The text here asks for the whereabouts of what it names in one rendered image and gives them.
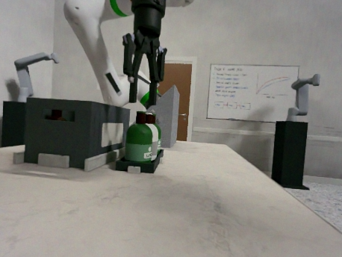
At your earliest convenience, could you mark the white bottle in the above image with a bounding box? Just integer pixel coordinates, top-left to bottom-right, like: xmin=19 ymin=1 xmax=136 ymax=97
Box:
xmin=145 ymin=113 xmax=158 ymax=162

